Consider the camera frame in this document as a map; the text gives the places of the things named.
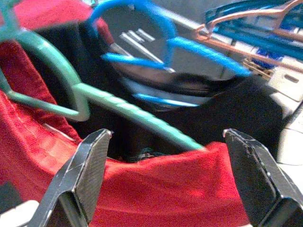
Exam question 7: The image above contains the green plastic hanger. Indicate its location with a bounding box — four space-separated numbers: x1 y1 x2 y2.
0 0 206 152

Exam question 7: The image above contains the red garment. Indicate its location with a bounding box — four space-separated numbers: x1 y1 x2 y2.
0 0 251 227

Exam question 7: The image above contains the white storage box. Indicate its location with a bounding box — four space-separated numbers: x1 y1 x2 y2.
267 66 303 102

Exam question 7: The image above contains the black garment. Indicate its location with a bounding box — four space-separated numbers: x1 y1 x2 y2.
30 23 285 164

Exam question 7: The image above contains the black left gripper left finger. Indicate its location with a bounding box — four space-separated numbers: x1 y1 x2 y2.
28 129 114 227

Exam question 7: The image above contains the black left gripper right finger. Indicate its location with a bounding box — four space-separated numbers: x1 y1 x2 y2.
223 129 303 227

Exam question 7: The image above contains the copper metal hanger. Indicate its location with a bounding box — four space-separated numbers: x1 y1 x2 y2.
194 0 303 74

